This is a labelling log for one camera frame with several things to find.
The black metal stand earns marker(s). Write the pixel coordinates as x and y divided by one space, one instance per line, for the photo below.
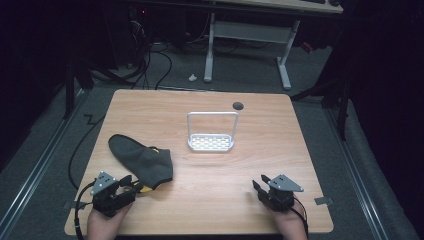
341 110
70 90

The grey tape strip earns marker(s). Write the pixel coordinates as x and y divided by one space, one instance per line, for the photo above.
323 200
75 205

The person's right hand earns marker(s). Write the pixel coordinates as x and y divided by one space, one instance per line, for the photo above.
290 225

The small red object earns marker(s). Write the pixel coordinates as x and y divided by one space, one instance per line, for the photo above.
307 47

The white metal rack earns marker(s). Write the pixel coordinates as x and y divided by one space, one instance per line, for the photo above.
210 142

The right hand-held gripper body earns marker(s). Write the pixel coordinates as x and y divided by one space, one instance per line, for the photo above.
280 196

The black round table grommet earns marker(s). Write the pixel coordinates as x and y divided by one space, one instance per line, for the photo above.
238 106

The black keyboard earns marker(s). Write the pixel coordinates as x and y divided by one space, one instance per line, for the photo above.
313 1

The dark grey cloth bag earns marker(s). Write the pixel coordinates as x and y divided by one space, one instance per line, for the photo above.
143 160

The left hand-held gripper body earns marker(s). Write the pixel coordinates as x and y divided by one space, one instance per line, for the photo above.
106 196

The person's left hand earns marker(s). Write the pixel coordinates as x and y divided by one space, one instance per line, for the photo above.
103 228

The metal floor rail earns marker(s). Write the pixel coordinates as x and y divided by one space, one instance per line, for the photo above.
356 176
36 170

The black computer mouse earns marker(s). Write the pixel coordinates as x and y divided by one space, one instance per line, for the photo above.
334 2

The white-framed desk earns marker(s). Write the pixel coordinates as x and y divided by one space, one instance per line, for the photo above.
250 31

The crumpled white paper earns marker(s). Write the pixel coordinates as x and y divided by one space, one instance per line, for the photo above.
192 78

